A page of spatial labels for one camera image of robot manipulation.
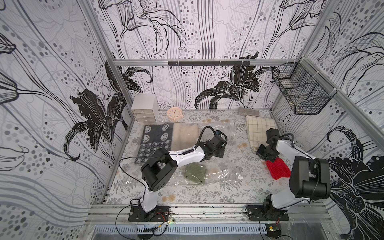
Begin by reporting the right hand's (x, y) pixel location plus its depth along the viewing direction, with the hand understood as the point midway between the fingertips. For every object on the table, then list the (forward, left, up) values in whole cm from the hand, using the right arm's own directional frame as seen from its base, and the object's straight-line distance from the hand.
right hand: (261, 154), depth 92 cm
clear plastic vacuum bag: (-14, +25, +8) cm, 30 cm away
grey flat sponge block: (+36, +4, +1) cm, 36 cm away
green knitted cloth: (-13, +41, +5) cm, 43 cm away
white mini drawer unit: (+28, +77, +14) cm, 83 cm away
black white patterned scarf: (+11, +69, +4) cm, 70 cm away
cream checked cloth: (+19, -1, +3) cm, 19 cm away
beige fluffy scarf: (+12, +50, +4) cm, 51 cm away
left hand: (0, +27, +4) cm, 27 cm away
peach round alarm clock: (+34, +59, +2) cm, 68 cm away
